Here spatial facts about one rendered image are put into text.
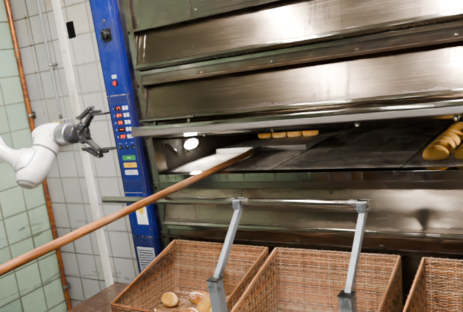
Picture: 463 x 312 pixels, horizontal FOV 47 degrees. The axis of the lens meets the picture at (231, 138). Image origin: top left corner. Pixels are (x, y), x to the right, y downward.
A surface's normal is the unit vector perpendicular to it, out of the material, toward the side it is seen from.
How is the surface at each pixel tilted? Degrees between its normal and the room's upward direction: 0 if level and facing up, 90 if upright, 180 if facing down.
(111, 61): 90
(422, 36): 90
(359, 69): 70
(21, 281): 90
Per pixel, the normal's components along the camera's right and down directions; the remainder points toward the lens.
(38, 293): 0.83, -0.04
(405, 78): -0.55, -0.15
